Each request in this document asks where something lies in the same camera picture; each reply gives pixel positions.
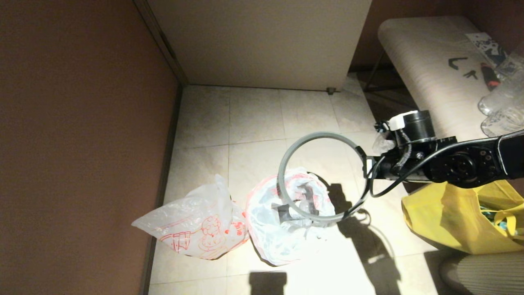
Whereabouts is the grey bin ring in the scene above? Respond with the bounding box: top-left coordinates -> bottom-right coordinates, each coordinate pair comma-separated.
277,132 -> 369,224

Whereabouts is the used white bin liner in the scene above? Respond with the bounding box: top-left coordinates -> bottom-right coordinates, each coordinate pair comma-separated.
246,167 -> 337,266

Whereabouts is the yellow tote bag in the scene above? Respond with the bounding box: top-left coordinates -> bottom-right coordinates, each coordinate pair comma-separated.
401,180 -> 524,254

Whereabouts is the clear red-print plastic bag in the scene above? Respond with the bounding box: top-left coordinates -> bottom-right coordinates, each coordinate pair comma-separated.
132,175 -> 249,260

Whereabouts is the crumpled clear plastic wrap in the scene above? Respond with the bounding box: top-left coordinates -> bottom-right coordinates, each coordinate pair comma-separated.
372,132 -> 396,154

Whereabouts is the dark metal table leg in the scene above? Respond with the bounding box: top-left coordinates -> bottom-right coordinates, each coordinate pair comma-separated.
362,51 -> 387,93

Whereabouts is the light wood-grain table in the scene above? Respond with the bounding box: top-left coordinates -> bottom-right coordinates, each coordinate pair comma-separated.
377,16 -> 524,142

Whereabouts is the black and red marker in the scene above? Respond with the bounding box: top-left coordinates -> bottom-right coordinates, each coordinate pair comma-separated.
480,64 -> 501,91

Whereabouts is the ribbed beige cushion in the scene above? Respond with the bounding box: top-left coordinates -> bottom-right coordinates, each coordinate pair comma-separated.
440,252 -> 524,295

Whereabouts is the printed white card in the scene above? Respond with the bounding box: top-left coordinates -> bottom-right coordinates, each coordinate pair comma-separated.
465,32 -> 508,66

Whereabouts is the white cabinet panel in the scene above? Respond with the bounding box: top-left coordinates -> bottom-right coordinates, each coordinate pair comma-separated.
147,0 -> 372,92

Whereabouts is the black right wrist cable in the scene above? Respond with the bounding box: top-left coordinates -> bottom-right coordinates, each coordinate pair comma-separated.
368,137 -> 498,198

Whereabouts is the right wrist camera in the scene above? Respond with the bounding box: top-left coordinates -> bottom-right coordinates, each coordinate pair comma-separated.
375,110 -> 436,144

